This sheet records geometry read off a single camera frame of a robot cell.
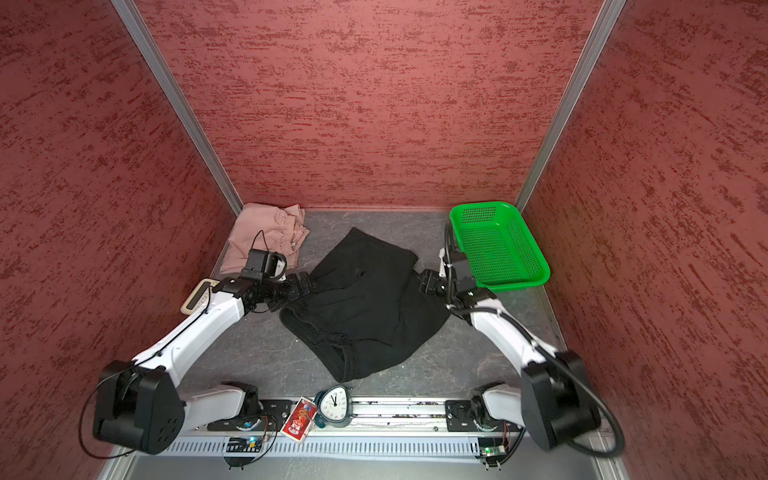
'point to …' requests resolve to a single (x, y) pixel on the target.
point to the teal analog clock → (334, 406)
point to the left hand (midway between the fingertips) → (304, 297)
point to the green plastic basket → (501, 252)
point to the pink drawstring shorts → (265, 227)
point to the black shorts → (364, 305)
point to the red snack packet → (299, 419)
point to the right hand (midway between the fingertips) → (421, 284)
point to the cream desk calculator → (199, 297)
